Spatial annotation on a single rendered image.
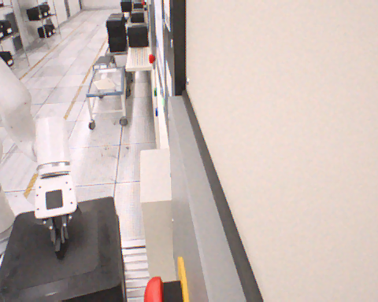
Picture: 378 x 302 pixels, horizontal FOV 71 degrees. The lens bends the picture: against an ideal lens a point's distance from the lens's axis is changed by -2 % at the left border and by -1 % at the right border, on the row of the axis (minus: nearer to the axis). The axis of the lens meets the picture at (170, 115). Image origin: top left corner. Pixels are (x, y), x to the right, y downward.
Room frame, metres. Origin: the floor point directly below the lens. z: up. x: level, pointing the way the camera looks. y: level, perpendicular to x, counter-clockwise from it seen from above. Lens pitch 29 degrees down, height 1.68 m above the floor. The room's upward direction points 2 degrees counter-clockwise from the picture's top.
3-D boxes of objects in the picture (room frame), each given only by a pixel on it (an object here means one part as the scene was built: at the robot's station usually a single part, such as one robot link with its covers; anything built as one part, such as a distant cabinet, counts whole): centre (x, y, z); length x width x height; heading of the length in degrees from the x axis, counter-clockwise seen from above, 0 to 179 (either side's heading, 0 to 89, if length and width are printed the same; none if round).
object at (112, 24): (4.59, 0.88, 0.85); 0.30 x 0.28 x 0.26; 4
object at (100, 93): (3.22, 0.78, 0.24); 0.97 x 0.52 x 0.48; 7
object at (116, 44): (4.60, 0.89, 0.59); 0.30 x 0.28 x 0.26; 4
